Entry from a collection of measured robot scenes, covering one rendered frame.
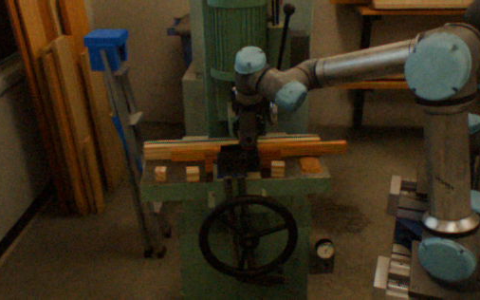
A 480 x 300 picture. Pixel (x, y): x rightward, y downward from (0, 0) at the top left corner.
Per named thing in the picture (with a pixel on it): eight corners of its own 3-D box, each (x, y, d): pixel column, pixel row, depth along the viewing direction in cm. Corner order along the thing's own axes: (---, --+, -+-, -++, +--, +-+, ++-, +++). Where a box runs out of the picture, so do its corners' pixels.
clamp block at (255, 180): (213, 207, 152) (212, 180, 148) (212, 184, 164) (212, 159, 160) (263, 204, 152) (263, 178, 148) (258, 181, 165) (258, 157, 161)
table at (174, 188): (137, 219, 152) (135, 202, 149) (147, 170, 179) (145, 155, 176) (337, 209, 155) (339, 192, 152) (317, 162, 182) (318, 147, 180)
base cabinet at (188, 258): (189, 386, 198) (175, 235, 166) (192, 285, 249) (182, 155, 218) (304, 378, 200) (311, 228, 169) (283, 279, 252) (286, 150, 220)
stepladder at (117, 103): (136, 260, 269) (77, 39, 218) (148, 232, 292) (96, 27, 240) (167, 258, 268) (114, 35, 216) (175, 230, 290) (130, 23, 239)
